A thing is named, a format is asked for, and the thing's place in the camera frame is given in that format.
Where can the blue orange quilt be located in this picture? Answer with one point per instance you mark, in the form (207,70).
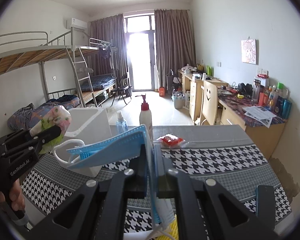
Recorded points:
(28,116)

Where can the bagged pastel cloth bundle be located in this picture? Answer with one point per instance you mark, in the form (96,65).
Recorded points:
(58,116)

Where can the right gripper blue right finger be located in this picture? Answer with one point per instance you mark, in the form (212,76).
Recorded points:
(205,209)

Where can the black headphones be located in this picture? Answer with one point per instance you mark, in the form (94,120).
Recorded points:
(245,89)

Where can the houndstooth tablecloth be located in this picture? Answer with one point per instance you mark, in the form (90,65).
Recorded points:
(224,153)

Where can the blue face mask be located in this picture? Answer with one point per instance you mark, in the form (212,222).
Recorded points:
(128,146)

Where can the yellow foam fruit net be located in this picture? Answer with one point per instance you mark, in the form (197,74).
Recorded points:
(171,232)

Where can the left brown curtain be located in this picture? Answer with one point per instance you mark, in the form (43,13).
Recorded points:
(111,57)

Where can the red snack packet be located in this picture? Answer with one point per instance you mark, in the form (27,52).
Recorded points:
(171,141)

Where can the brown curtain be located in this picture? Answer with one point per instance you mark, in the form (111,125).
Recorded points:
(111,57)
(174,42)

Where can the person's left hand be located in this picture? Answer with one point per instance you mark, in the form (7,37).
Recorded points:
(16,197)

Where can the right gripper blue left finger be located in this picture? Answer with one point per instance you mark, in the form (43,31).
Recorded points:
(96,210)

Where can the blue spray bottle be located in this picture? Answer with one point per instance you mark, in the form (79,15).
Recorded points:
(121,123)

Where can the wooden desk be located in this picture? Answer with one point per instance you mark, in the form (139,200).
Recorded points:
(266,138)

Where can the white air conditioner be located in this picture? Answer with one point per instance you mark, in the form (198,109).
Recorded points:
(76,23)

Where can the metal bunk bed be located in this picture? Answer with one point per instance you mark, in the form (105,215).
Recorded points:
(36,68)

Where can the right brown curtain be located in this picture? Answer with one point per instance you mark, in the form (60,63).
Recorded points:
(174,42)

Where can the papers on desk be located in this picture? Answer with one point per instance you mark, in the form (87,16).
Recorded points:
(260,114)

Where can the wooden smiley chair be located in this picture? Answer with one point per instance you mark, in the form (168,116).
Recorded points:
(209,104)

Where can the anime wall picture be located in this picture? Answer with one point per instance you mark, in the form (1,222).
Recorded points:
(249,51)

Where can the white styrofoam box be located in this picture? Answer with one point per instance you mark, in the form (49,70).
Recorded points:
(89,125)

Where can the grey waste bin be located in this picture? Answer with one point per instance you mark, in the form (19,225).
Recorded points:
(178,100)

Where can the black folding chair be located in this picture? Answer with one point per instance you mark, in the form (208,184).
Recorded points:
(122,89)

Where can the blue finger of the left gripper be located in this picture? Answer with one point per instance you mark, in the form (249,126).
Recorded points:
(16,138)
(42,136)

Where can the white pump bottle red cap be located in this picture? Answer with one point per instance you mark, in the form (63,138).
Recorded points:
(145,116)

